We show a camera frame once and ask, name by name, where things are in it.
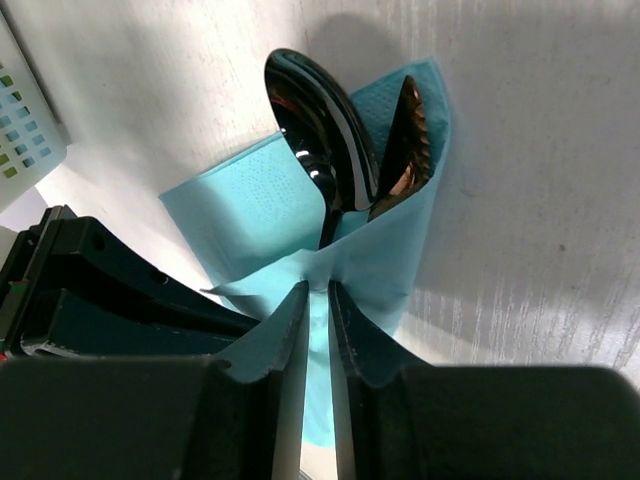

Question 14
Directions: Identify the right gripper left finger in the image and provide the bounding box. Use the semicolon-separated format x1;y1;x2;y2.
1;282;309;479

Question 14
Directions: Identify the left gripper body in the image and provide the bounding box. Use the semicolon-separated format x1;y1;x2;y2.
1;206;258;358

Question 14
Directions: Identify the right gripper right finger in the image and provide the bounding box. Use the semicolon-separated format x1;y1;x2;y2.
328;282;639;479

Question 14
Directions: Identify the teal paper napkin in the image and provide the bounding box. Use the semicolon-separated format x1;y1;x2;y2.
158;58;454;448

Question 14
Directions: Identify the copper knife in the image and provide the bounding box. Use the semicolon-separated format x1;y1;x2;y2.
368;75;435;221

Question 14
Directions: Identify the black spoon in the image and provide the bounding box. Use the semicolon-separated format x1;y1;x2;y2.
264;48;379;249

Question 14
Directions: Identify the large white basket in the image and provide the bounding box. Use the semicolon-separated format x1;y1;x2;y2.
1;6;71;210

